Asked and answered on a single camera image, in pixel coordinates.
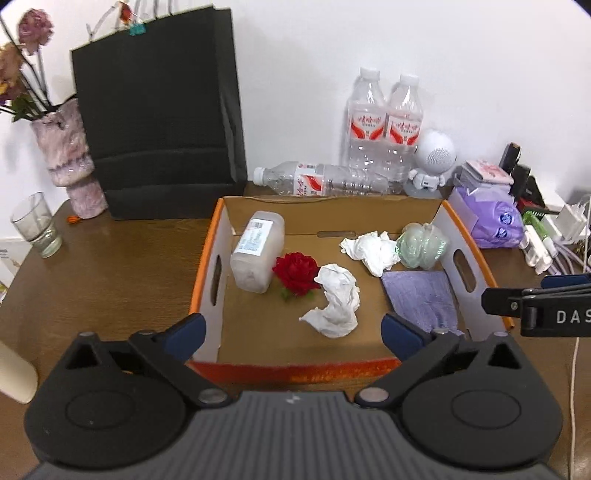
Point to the pink patterned card box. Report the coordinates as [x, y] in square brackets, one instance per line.
[487, 171]

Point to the green tube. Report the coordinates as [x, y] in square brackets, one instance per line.
[538, 219]

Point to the clear water bottle red label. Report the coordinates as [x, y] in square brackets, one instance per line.
[365, 124]
[314, 180]
[404, 129]

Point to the teal binder clip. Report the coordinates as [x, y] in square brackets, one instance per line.
[137, 28]

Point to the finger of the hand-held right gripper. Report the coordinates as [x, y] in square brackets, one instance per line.
[565, 280]
[501, 301]

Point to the purple plastic wipes pack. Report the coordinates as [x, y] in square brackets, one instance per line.
[489, 217]

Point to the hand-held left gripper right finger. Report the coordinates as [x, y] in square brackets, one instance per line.
[399, 339]

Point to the red artificial rose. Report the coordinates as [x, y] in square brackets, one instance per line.
[295, 272]

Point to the clear drinking glass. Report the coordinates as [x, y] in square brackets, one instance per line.
[37, 228]

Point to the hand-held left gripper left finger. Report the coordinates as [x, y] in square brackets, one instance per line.
[187, 332]

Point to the white small bottle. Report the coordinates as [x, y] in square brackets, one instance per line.
[532, 242]
[545, 262]

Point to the cream thermos flask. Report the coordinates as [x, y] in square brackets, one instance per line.
[16, 374]

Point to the black rectangular box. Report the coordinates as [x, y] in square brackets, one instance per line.
[521, 180]
[510, 154]

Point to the pink mottled vase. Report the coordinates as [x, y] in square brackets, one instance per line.
[69, 157]

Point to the black paper bag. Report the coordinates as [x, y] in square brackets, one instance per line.
[157, 115]

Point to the white round robot speaker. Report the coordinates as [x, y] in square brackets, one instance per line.
[434, 154]

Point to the white tissue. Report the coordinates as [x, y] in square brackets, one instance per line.
[337, 300]
[371, 251]

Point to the translucent plastic jar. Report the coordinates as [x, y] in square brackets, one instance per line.
[258, 240]

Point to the white plug charger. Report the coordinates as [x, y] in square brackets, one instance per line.
[571, 221]

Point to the iridescent plastic bag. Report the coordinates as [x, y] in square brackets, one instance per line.
[422, 247]

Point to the red cardboard box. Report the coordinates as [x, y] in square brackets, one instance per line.
[277, 323]

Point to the small orange cap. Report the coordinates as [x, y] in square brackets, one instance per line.
[74, 220]

